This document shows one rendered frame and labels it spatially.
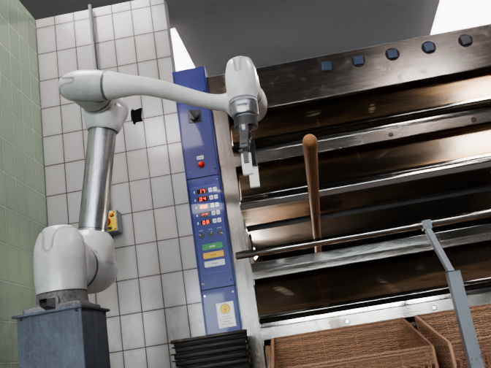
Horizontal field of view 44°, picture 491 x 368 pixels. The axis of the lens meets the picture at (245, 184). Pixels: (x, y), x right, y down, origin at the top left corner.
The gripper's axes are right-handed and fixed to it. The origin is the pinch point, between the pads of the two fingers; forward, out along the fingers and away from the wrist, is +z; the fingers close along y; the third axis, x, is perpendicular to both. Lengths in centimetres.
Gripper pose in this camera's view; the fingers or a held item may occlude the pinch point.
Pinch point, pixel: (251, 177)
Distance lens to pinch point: 188.3
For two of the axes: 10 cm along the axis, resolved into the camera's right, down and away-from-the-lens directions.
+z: 0.9, 9.5, -3.0
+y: -1.7, -2.8, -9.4
